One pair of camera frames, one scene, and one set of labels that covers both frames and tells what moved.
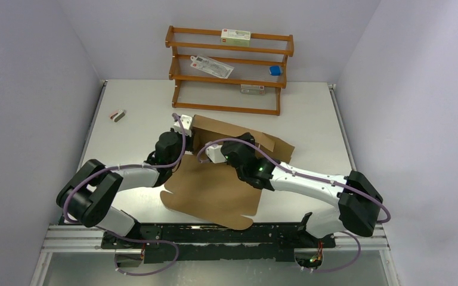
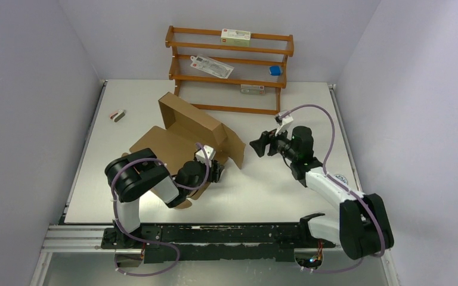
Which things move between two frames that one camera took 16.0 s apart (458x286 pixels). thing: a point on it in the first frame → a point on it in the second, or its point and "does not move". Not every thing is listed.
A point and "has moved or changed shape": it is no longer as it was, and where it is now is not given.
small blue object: (275, 70) does not move
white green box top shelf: (236, 37) does not move
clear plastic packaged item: (210, 66) does not move
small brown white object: (117, 117) does not move
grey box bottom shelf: (252, 89) does not move
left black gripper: (190, 141) → (214, 175)
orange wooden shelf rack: (229, 71) does not move
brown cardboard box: (213, 193) has moved or changed shape
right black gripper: (247, 136) → (259, 145)
